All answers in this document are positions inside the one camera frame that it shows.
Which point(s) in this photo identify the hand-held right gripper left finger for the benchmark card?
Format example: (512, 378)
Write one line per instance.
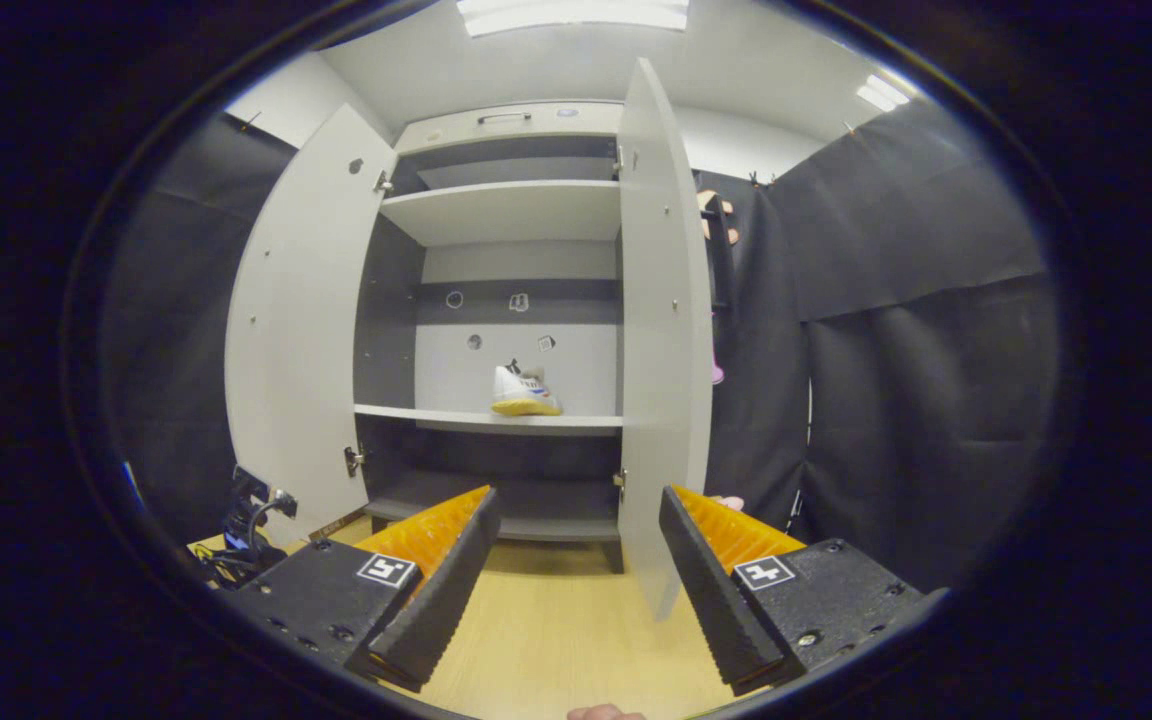
(446, 595)

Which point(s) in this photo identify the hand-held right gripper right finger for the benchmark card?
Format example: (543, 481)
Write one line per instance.
(721, 610)

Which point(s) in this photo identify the grey shoe cabinet door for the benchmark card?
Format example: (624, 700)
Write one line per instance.
(661, 330)
(296, 330)

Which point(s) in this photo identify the white shoe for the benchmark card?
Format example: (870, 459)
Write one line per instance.
(526, 395)

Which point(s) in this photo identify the grey shoe cabinet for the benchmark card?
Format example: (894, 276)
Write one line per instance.
(496, 210)

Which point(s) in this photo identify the brown book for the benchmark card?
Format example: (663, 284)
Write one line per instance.
(341, 525)

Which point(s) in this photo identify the small ceiling light panel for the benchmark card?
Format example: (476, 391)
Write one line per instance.
(883, 92)

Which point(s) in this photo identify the long ceiling light panel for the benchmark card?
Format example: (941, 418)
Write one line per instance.
(576, 15)

